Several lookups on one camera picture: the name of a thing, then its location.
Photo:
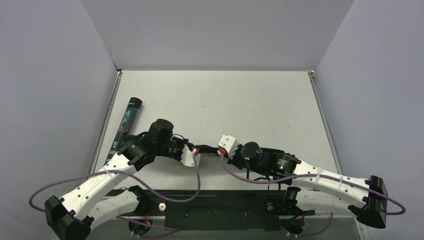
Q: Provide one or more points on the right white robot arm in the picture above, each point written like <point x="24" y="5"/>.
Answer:
<point x="312" y="188"/>

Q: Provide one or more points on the black Crossway racket bag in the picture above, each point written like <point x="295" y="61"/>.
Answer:
<point x="204" y="149"/>

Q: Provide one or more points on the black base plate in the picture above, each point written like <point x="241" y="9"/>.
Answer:
<point x="219" y="210"/>

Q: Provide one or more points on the black shuttlecock tube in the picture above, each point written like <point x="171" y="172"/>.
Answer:
<point x="126" y="125"/>

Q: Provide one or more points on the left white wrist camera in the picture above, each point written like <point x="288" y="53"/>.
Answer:
<point x="190" y="157"/>

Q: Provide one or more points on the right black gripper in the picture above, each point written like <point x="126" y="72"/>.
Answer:
<point x="228" y="156"/>

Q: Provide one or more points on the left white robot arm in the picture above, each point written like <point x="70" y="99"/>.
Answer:
<point x="74" y="215"/>

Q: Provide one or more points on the aluminium frame rail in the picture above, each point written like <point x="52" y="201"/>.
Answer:
<point x="316" y="212"/>

